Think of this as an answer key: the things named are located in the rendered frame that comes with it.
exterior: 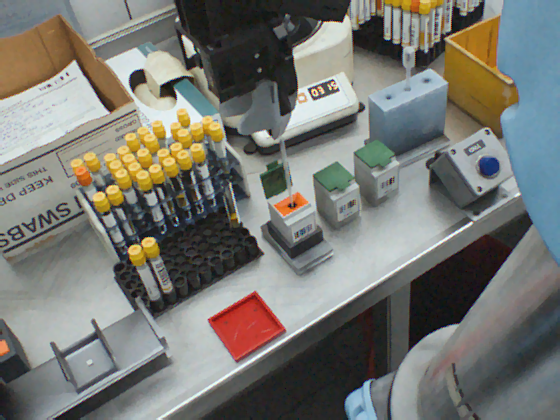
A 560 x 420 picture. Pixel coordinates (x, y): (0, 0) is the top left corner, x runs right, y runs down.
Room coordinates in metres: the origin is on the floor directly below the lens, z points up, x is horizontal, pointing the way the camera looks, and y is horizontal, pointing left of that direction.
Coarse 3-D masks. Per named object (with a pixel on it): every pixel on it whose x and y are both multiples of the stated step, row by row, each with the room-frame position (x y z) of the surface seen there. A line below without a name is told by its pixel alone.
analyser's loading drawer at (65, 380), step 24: (144, 312) 0.45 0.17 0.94; (96, 336) 0.44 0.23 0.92; (120, 336) 0.44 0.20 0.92; (144, 336) 0.43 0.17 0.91; (48, 360) 0.42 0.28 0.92; (72, 360) 0.42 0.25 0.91; (96, 360) 0.41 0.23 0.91; (120, 360) 0.41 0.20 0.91; (144, 360) 0.40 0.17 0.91; (24, 384) 0.40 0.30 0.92; (48, 384) 0.39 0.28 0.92; (72, 384) 0.38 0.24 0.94; (96, 384) 0.38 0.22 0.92; (0, 408) 0.38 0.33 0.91; (24, 408) 0.37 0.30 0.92; (48, 408) 0.37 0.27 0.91
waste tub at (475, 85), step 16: (496, 16) 0.83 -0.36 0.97; (464, 32) 0.81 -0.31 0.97; (480, 32) 0.82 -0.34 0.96; (496, 32) 0.83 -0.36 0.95; (448, 48) 0.80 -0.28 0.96; (464, 48) 0.81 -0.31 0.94; (480, 48) 0.82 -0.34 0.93; (496, 48) 0.84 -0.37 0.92; (448, 64) 0.79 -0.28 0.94; (464, 64) 0.76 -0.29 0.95; (480, 64) 0.73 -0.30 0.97; (496, 64) 0.84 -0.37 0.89; (448, 80) 0.79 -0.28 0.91; (464, 80) 0.76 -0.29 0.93; (480, 80) 0.73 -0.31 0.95; (496, 80) 0.70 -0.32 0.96; (512, 80) 0.68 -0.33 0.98; (448, 96) 0.79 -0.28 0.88; (464, 96) 0.76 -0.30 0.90; (480, 96) 0.73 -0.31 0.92; (496, 96) 0.70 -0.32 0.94; (512, 96) 0.69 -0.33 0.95; (480, 112) 0.72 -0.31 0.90; (496, 112) 0.69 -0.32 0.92; (496, 128) 0.69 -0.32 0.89
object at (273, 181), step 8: (272, 168) 0.59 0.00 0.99; (280, 168) 0.59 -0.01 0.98; (288, 168) 0.59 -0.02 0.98; (264, 176) 0.58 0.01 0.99; (272, 176) 0.58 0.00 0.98; (280, 176) 0.59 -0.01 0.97; (264, 184) 0.58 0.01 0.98; (272, 184) 0.58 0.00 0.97; (280, 184) 0.58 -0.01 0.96; (264, 192) 0.57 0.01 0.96; (272, 192) 0.58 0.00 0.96; (280, 192) 0.58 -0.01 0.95
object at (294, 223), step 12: (276, 204) 0.56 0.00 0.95; (288, 204) 0.56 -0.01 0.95; (300, 204) 0.55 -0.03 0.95; (276, 216) 0.55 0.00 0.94; (288, 216) 0.54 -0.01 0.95; (300, 216) 0.54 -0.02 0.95; (312, 216) 0.54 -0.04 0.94; (276, 228) 0.56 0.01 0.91; (288, 228) 0.53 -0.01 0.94; (300, 228) 0.54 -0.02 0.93; (312, 228) 0.54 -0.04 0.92; (288, 240) 0.53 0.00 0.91
